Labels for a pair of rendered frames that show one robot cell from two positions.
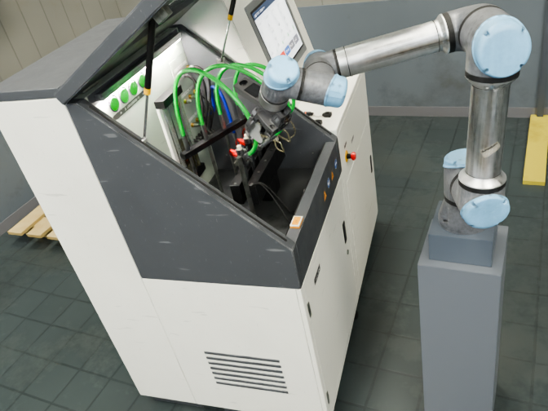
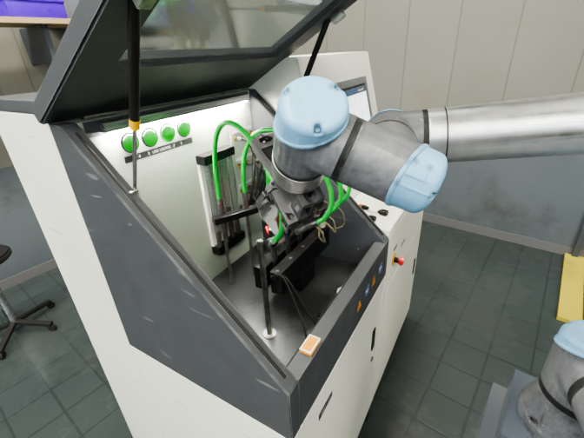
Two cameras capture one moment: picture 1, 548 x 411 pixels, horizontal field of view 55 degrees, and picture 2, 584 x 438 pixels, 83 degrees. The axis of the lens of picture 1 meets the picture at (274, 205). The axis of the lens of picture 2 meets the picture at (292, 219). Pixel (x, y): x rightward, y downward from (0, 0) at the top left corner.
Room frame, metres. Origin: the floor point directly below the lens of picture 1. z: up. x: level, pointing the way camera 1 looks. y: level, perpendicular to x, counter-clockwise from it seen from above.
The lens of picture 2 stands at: (0.79, -0.11, 1.57)
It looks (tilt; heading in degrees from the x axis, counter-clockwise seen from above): 27 degrees down; 8
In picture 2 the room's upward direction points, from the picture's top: 3 degrees counter-clockwise
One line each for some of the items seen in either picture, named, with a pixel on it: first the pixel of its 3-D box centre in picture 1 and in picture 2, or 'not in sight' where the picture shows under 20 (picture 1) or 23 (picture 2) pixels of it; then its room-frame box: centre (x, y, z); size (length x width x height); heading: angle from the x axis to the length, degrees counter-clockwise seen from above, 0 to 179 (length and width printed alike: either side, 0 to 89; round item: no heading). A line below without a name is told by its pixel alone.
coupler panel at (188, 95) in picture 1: (192, 95); (248, 162); (1.97, 0.22, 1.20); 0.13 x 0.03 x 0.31; 156
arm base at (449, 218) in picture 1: (464, 205); (570, 407); (1.24, -0.55, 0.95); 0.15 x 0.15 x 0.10
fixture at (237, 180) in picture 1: (261, 177); (295, 262); (1.75, 0.02, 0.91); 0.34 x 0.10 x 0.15; 156
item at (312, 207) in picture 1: (315, 204); (345, 314); (1.54, -0.14, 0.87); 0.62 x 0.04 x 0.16; 156
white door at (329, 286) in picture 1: (334, 291); (346, 408); (1.54, -0.16, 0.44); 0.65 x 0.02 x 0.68; 156
